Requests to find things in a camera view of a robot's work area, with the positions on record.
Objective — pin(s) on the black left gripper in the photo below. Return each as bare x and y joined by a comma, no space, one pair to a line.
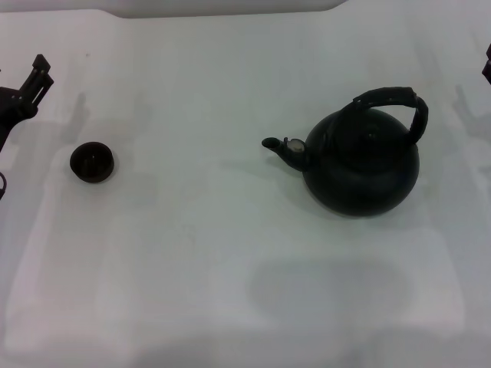
13,105

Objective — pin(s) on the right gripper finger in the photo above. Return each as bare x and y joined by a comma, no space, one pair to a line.
488,67

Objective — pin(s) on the small black teacup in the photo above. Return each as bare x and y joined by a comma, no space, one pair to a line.
92,163

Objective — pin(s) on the black round teapot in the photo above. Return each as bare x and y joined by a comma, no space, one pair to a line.
360,172

